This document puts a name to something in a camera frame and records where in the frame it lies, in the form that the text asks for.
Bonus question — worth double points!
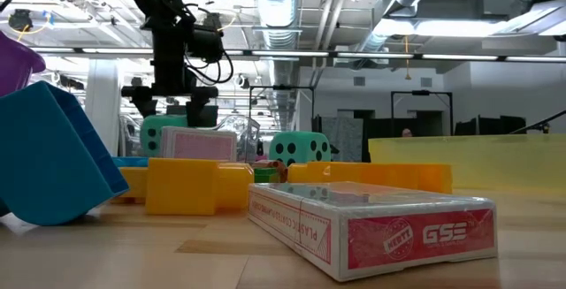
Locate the green toy brick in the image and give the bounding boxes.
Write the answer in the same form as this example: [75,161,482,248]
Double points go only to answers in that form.
[253,166,280,184]

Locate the black background stand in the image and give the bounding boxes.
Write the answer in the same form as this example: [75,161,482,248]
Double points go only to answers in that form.
[515,110,566,135]

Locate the black ceiling camera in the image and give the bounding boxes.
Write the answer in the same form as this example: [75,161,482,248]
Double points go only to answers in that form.
[7,8,34,33]

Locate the small blue toy brick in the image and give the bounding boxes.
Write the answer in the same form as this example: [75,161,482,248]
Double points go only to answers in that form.
[0,80,130,227]

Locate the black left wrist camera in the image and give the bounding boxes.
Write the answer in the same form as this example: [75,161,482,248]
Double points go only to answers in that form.
[187,12,226,64]

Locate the grey patterned panel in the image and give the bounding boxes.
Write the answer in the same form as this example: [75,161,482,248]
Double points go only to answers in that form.
[320,116,363,163]

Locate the small yellow toy brick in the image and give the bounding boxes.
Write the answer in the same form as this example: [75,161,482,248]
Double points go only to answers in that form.
[287,163,310,184]

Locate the purple plastic bucket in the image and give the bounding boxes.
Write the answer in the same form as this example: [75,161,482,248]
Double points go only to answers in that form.
[0,31,47,99]

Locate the white building pillar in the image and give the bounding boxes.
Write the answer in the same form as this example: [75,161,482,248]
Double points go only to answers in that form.
[84,57,121,160]

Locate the small orange square brick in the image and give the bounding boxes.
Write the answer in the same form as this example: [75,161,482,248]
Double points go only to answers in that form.
[110,166,149,205]

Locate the large yellow notched brick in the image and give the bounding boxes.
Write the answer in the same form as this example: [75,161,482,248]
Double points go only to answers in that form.
[145,156,256,217]
[382,163,453,194]

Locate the yellow translucent plastic bin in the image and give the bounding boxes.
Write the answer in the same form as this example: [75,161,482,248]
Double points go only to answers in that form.
[367,133,566,193]

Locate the clear rectangular plastic bin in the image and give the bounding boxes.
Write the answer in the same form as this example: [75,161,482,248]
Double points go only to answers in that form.
[118,112,263,171]

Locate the brown toy cylinder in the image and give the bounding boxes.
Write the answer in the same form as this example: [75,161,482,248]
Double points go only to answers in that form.
[264,159,289,183]

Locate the yellow hanging cord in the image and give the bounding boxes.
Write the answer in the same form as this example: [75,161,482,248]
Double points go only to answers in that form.
[403,35,413,81]

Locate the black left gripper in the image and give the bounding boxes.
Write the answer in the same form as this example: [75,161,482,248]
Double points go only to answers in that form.
[121,30,220,128]

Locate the cyan foam die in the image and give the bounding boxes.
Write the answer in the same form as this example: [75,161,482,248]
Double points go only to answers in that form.
[140,114,190,158]
[268,131,332,167]

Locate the black background rig frame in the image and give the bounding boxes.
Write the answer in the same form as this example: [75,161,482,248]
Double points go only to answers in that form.
[390,89,455,136]

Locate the pink boxed card deck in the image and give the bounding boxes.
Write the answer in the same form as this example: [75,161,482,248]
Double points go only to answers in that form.
[247,180,500,283]
[159,125,239,163]

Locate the silver corrugated air duct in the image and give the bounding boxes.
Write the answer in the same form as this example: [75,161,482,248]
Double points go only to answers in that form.
[252,0,303,133]

